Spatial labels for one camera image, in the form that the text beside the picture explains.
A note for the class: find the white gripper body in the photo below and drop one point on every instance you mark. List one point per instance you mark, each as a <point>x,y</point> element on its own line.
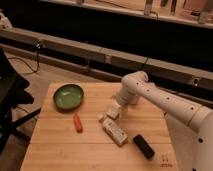
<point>121,110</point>

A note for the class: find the black remote control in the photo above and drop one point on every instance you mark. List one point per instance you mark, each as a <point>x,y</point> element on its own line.
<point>144,147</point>

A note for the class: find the green ceramic bowl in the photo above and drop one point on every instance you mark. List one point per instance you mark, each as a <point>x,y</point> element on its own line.
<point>68,97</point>

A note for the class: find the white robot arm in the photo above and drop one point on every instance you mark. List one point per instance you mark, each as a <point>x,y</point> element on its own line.
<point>194,115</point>

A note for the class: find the black office chair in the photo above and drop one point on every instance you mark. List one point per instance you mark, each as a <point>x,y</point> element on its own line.
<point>12,93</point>

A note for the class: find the orange carrot toy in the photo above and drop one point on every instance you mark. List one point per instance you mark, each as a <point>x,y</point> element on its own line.
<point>77,123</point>

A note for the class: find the white sponge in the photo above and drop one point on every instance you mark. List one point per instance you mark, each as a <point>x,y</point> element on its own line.
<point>113,112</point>

